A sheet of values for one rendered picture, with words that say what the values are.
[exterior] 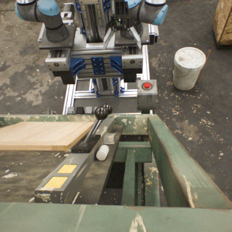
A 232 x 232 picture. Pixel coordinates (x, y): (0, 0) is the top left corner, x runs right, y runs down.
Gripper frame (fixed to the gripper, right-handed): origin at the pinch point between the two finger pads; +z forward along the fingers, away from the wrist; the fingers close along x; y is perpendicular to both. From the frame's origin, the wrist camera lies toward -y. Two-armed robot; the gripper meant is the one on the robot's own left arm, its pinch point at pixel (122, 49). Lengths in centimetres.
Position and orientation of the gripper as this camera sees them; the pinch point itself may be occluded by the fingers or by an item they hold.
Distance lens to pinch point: 100.3
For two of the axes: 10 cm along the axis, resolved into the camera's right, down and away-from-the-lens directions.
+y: -0.7, 5.0, -8.6
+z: 0.5, 8.7, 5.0
